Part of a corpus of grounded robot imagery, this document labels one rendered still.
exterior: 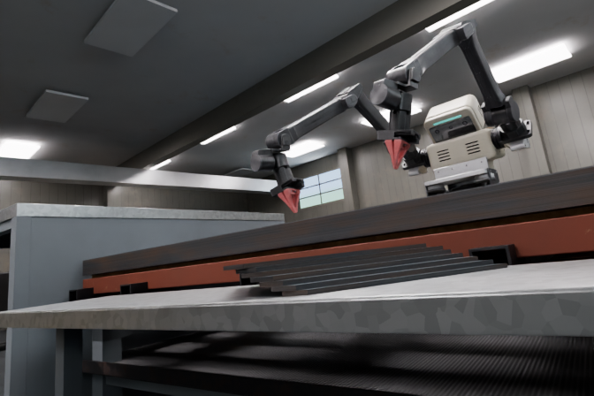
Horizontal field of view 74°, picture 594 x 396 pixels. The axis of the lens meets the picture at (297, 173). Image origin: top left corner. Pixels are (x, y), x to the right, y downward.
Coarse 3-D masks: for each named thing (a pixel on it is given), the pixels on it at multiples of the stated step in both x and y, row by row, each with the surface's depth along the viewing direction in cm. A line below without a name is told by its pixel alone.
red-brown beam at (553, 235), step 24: (528, 216) 58; (552, 216) 56; (576, 216) 52; (336, 240) 76; (360, 240) 73; (384, 240) 67; (408, 240) 65; (432, 240) 62; (456, 240) 60; (480, 240) 58; (504, 240) 56; (528, 240) 55; (552, 240) 53; (576, 240) 51; (168, 264) 106; (192, 264) 101; (216, 264) 91; (96, 288) 121
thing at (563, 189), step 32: (480, 192) 59; (512, 192) 57; (544, 192) 54; (576, 192) 52; (288, 224) 80; (320, 224) 75; (352, 224) 71; (384, 224) 68; (416, 224) 64; (448, 224) 61; (128, 256) 113; (160, 256) 104; (192, 256) 96
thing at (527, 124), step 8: (520, 120) 152; (528, 120) 154; (504, 128) 152; (512, 128) 151; (520, 128) 150; (528, 128) 151; (504, 136) 156; (512, 136) 152; (520, 136) 151; (528, 136) 150
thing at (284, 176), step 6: (282, 168) 128; (288, 168) 129; (276, 174) 129; (282, 174) 128; (288, 174) 128; (282, 180) 127; (288, 180) 125; (294, 180) 125; (282, 186) 127; (288, 186) 128; (270, 192) 129
